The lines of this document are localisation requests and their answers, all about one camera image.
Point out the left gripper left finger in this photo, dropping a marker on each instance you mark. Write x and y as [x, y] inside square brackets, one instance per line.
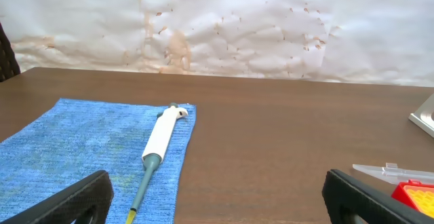
[78, 200]

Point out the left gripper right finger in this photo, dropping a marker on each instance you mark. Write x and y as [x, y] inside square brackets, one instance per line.
[352, 203]

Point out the white pipette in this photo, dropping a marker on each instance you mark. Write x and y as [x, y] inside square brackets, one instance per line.
[161, 135]

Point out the blue cloth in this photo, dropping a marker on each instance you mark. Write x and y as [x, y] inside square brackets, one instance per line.
[78, 139]

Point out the black wicker chair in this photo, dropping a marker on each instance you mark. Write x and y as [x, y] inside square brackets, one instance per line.
[7, 57]

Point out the red and yellow tip box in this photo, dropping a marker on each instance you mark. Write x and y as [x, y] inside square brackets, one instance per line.
[420, 197]

